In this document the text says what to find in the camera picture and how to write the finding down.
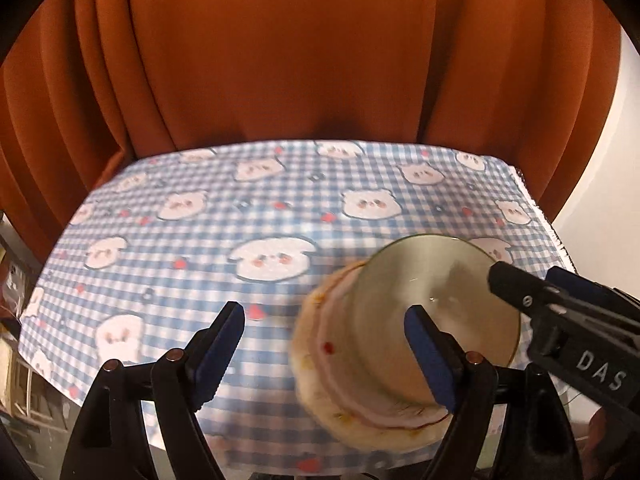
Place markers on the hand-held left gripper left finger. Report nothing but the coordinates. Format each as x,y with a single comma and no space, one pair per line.
220,355

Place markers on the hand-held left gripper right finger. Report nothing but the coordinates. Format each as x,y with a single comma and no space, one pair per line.
430,360

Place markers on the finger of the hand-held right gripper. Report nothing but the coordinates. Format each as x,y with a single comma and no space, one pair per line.
520,292
575,282

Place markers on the blue floral ceramic bowl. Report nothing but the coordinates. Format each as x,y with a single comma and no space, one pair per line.
390,305

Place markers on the scalloped yellow floral plate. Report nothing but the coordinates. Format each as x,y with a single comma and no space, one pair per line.
305,365

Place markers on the small red floral plate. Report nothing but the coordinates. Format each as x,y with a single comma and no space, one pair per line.
330,330

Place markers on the blue checked bear tablecloth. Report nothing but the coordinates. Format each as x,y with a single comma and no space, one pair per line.
200,260

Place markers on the cluttered storage shelf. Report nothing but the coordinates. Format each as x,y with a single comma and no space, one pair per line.
20,360

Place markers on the orange curtain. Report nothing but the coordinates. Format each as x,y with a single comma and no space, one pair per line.
300,50

